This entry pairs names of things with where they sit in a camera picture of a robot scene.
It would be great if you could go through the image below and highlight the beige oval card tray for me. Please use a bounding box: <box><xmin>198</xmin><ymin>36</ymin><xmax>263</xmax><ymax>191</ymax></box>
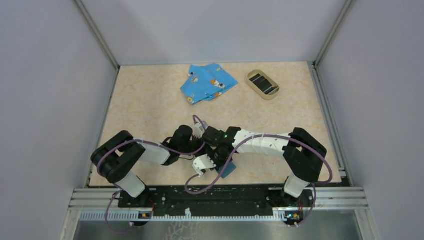
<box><xmin>247</xmin><ymin>69</ymin><xmax>280</xmax><ymax>101</ymax></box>

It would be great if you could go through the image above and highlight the black mounting base plate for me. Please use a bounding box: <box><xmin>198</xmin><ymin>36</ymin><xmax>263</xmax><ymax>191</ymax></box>
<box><xmin>117</xmin><ymin>184</ymin><xmax>314</xmax><ymax>217</ymax></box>

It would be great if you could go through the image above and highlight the aluminium frame rail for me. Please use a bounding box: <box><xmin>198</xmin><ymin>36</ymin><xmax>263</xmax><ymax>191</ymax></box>
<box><xmin>68</xmin><ymin>185</ymin><xmax>369</xmax><ymax>222</ymax></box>

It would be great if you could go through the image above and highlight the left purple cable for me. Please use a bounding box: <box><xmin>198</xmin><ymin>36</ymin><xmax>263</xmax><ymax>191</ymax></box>
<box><xmin>96</xmin><ymin>114</ymin><xmax>208</xmax><ymax>234</ymax></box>

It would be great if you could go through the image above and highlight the blue printed cloth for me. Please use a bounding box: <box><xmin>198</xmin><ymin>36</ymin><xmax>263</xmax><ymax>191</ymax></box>
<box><xmin>180</xmin><ymin>63</ymin><xmax>238</xmax><ymax>105</ymax></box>

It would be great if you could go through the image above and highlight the blue card holder wallet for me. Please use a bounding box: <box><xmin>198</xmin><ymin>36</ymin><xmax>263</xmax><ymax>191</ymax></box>
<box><xmin>216</xmin><ymin>161</ymin><xmax>237</xmax><ymax>179</ymax></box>

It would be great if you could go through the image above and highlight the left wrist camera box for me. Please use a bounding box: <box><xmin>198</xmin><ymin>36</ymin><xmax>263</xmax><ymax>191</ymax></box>
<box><xmin>193</xmin><ymin>121</ymin><xmax>208</xmax><ymax>139</ymax></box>

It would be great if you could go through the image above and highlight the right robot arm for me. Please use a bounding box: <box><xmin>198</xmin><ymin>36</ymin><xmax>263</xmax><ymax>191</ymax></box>
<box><xmin>193</xmin><ymin>126</ymin><xmax>328</xmax><ymax>206</ymax></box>

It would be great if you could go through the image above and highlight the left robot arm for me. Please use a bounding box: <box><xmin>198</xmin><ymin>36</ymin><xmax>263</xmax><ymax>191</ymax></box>
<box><xmin>90</xmin><ymin>122</ymin><xmax>208</xmax><ymax>207</ymax></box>

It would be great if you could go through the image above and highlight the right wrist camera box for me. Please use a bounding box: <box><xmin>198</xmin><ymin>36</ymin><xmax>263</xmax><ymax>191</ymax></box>
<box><xmin>192</xmin><ymin>154</ymin><xmax>217</xmax><ymax>178</ymax></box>

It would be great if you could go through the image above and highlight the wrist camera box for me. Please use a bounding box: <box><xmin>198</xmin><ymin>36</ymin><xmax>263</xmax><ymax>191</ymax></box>
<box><xmin>193</xmin><ymin>121</ymin><xmax>208</xmax><ymax>139</ymax></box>
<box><xmin>192</xmin><ymin>154</ymin><xmax>217</xmax><ymax>178</ymax></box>

